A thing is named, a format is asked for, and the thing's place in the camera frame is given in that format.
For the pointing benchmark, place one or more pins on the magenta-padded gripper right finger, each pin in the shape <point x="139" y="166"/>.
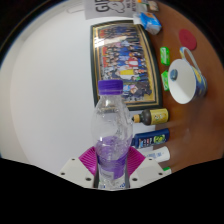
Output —
<point x="136" y="164"/>

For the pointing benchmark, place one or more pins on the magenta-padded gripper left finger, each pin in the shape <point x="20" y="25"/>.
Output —
<point x="85" y="163"/>

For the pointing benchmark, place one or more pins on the clear purple-capped water bottle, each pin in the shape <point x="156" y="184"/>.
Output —
<point x="111" y="133"/>

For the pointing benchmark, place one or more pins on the white bottle with blue cap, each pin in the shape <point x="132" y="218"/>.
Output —
<point x="159" y="155"/>

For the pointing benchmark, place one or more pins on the dark blue pump bottle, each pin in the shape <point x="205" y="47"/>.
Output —
<point x="151" y="138"/>

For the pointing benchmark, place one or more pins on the tall green white box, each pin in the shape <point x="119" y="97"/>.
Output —
<point x="167" y="170"/>

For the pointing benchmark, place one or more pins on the dark bottle with yellow label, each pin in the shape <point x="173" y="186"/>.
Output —
<point x="154" y="116"/>

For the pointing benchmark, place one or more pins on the small green packet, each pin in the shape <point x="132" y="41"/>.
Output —
<point x="165" y="80"/>
<point x="165" y="56"/>

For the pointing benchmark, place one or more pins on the blue yellow printed mug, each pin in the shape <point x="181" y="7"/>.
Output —
<point x="183" y="83"/>

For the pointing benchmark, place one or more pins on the framed group photo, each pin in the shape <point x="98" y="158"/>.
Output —
<point x="123" y="53"/>

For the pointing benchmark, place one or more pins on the flat round red coaster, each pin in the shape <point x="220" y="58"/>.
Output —
<point x="187" y="39"/>

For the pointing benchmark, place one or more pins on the white printed paper gift bag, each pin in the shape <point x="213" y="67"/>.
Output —
<point x="106" y="8"/>

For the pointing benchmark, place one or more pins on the small tan snack packet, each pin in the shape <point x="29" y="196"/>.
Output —
<point x="153" y="6"/>

